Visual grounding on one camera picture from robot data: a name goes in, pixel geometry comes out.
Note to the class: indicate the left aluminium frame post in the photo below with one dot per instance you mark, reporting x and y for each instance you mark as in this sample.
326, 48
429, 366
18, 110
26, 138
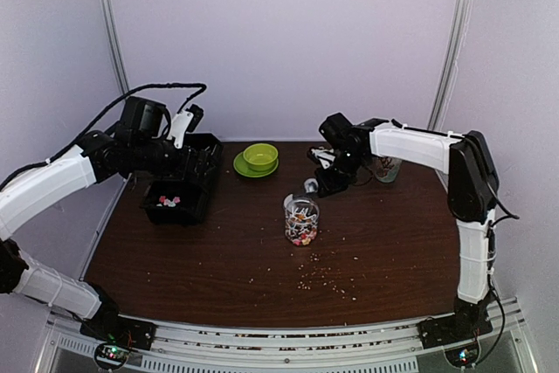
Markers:
116, 58

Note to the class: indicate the green bowl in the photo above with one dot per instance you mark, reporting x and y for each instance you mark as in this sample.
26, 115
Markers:
260, 155

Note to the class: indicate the green saucer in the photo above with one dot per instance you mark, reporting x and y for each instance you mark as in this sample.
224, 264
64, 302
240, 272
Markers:
242, 167

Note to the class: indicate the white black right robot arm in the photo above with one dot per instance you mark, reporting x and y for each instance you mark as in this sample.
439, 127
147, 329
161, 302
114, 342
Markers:
472, 185

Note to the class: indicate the aluminium frame post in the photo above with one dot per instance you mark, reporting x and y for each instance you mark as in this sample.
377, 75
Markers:
116, 58
450, 68

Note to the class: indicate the right aluminium frame post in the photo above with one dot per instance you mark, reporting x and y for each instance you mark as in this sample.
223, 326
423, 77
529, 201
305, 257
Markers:
450, 68

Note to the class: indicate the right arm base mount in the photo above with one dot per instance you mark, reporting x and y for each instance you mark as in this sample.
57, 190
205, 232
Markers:
457, 334

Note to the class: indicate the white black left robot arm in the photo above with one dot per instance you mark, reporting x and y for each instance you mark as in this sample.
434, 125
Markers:
145, 138

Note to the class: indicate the front aluminium rail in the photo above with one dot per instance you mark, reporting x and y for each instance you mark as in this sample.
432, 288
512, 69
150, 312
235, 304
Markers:
382, 347

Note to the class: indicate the coral pattern ceramic mug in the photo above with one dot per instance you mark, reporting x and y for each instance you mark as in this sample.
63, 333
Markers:
386, 168

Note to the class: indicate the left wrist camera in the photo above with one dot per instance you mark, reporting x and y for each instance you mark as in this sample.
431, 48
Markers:
185, 121

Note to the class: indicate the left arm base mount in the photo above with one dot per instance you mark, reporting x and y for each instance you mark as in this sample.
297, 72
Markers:
119, 336

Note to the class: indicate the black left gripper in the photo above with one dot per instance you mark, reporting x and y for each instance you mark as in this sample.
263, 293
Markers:
196, 176

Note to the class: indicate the black three-compartment candy tray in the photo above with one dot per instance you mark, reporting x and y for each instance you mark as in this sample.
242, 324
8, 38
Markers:
173, 199

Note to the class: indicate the silver jar lid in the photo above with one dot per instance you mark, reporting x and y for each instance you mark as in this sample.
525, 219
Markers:
310, 186

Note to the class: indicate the clear plastic jar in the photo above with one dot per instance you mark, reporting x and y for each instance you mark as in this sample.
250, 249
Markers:
301, 219

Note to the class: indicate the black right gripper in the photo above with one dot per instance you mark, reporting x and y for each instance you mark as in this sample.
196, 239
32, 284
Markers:
327, 185

